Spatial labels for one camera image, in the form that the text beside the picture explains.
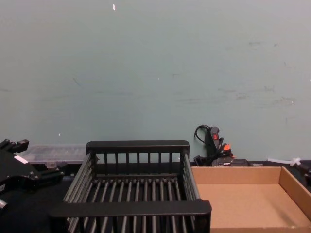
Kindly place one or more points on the plain pale wall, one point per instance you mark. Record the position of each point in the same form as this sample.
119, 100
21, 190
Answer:
145, 72

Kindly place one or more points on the clear plastic case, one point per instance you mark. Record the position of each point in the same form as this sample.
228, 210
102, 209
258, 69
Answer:
60, 153

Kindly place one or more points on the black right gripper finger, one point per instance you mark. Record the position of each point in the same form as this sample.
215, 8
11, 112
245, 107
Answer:
306, 170

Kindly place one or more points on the small white plastic piece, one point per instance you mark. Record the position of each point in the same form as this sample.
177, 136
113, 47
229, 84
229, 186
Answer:
295, 160

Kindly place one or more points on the black rack with steel bars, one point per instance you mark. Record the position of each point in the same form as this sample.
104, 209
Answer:
136, 145

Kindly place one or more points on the shallow brown cardboard tray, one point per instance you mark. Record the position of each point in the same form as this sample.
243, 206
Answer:
243, 199

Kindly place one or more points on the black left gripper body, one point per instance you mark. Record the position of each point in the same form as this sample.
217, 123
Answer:
14, 172

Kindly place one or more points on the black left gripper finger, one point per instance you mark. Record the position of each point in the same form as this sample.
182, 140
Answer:
48, 176
20, 144

